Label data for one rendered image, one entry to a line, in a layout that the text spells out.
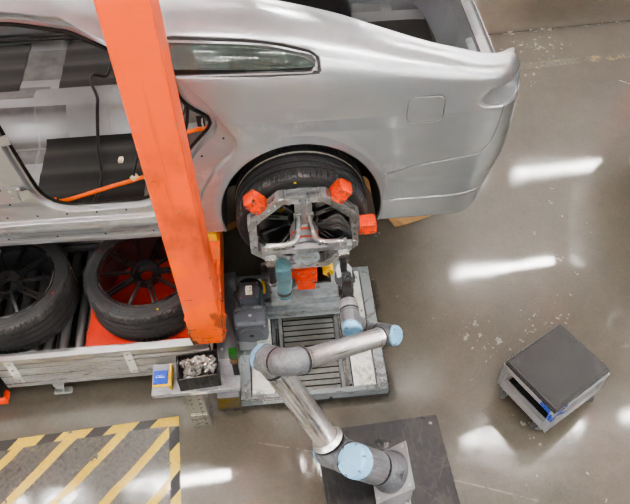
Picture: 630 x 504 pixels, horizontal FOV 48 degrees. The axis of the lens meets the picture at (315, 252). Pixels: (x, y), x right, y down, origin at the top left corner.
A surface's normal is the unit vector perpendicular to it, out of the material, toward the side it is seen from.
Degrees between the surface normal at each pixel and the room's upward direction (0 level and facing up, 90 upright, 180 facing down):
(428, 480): 0
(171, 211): 90
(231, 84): 78
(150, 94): 90
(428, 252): 0
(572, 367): 0
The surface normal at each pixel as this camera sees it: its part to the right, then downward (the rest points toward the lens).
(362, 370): -0.01, -0.62
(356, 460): -0.65, -0.38
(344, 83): 0.09, 0.64
